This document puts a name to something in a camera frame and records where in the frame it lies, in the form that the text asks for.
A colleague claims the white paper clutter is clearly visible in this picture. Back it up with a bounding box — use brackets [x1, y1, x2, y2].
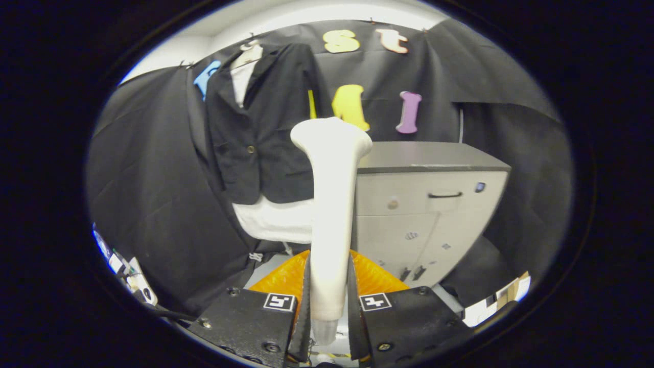
[92, 223, 160, 307]

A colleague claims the grey beige cabinet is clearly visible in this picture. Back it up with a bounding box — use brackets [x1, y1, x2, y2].
[353, 142, 511, 288]

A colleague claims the black suit jacket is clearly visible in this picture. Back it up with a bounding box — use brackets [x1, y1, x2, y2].
[204, 43, 328, 205]

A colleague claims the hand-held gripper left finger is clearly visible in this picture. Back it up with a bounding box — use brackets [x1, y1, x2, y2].
[186, 250, 311, 368]

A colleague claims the black backdrop cloth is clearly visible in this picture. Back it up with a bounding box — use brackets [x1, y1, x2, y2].
[86, 19, 574, 317]

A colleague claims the cream clothes hanger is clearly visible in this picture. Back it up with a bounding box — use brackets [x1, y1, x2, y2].
[230, 40, 264, 70]

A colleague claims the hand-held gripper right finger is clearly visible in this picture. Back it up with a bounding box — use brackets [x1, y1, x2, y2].
[349, 249, 471, 368]

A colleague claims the white garment steamer wand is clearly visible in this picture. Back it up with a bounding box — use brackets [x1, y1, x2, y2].
[290, 117, 373, 346]

